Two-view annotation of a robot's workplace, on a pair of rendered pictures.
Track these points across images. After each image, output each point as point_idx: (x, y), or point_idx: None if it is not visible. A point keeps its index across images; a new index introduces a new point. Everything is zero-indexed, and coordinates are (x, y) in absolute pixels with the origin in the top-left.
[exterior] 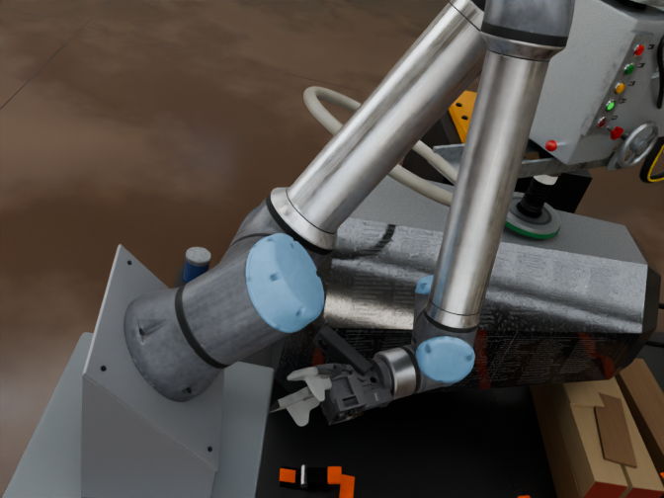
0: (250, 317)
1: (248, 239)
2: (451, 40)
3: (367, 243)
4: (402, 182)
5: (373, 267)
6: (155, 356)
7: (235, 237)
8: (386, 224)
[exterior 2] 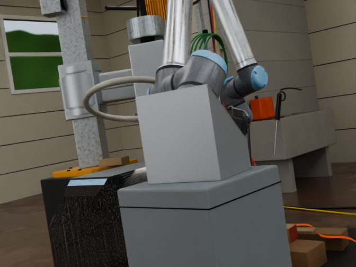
0: (217, 68)
1: (178, 70)
2: None
3: (130, 181)
4: None
5: None
6: None
7: (166, 82)
8: (129, 171)
